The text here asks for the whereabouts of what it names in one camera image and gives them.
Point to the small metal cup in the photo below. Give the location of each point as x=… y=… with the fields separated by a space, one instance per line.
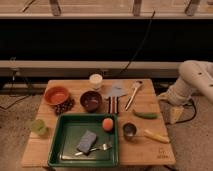
x=129 y=130

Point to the orange bowl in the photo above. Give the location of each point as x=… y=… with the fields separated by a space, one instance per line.
x=56 y=95

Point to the bunch of dark grapes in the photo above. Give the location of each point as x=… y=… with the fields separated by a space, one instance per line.
x=64 y=107

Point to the orange fruit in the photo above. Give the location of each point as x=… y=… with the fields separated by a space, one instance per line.
x=107 y=124

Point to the purple bowl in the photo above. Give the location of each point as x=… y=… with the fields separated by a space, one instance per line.
x=91 y=101

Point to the green plastic tray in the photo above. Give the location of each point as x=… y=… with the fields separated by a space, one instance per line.
x=68 y=132

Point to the green plastic cup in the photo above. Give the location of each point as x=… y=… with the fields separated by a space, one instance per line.
x=38 y=127

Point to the silver fork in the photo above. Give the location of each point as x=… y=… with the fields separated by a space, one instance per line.
x=103 y=147

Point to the blue sponge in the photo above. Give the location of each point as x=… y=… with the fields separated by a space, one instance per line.
x=86 y=141

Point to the white round container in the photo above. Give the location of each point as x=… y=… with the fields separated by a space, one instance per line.
x=96 y=81

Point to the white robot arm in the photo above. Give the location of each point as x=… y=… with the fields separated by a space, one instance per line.
x=193 y=75

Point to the wooden folding table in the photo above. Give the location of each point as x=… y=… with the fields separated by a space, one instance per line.
x=141 y=151

